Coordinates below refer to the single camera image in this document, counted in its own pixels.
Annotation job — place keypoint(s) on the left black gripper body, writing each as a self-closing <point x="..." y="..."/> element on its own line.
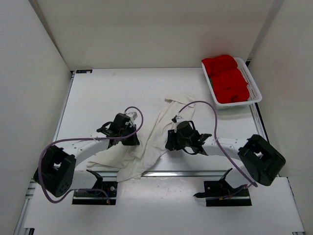
<point x="129" y="129"/>

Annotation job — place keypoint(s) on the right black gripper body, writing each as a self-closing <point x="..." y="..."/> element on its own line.
<point x="183" y="143"/>

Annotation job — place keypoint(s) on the white t shirt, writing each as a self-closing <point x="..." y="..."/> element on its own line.
<point x="132" y="161"/>

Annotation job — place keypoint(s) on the red t shirt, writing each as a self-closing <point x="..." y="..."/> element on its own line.
<point x="229" y="84"/>

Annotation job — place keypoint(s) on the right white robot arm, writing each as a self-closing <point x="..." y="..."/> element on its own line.
<point x="254" y="161"/>

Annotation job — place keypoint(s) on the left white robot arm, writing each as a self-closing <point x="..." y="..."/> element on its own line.
<point x="57" y="171"/>

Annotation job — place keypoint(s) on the black label on table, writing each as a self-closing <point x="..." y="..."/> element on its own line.
<point x="83" y="71"/>

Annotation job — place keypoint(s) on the white plastic basket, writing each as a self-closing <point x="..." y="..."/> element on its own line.
<point x="255" y="95"/>

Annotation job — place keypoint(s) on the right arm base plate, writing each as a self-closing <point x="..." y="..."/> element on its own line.
<point x="220" y="194"/>

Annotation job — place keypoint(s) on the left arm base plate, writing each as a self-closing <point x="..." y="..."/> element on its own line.
<point x="106" y="197"/>

